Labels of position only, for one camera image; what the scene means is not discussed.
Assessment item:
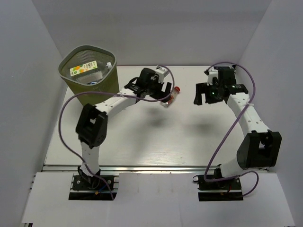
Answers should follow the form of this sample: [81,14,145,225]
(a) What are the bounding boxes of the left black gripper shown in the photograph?
[145,77,171,103]

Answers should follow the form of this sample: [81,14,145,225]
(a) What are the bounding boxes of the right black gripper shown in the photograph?
[194,81,223,105]

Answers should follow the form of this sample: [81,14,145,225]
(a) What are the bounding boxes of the red cap red label bottle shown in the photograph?
[160,86,180,108]

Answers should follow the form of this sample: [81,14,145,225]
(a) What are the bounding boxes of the orange label white cap bottle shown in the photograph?
[69,61,113,79]

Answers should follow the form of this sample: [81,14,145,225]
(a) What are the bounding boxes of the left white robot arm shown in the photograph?
[76,66,172,189]

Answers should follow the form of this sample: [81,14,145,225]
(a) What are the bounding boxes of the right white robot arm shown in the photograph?
[194,66,282,189]

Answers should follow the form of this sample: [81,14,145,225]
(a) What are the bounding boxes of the green mesh waste bin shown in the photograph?
[58,45,119,107]

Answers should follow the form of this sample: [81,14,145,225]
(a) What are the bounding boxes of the blue corner label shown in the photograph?
[214,66,234,70]

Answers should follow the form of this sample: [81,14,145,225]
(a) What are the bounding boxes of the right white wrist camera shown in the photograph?
[204,67,218,86]

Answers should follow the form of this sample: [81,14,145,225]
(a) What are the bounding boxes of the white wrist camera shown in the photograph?
[155,65,169,84]
[204,67,218,86]

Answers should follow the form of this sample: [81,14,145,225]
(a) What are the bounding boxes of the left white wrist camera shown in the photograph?
[155,65,169,84]

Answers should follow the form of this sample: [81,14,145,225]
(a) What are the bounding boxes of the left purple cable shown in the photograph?
[58,64,175,199]

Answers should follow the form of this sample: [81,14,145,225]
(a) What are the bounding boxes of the aluminium table edge rail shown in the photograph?
[41,164,206,173]

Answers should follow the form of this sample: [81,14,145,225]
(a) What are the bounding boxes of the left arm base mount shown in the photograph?
[68,175,119,201]

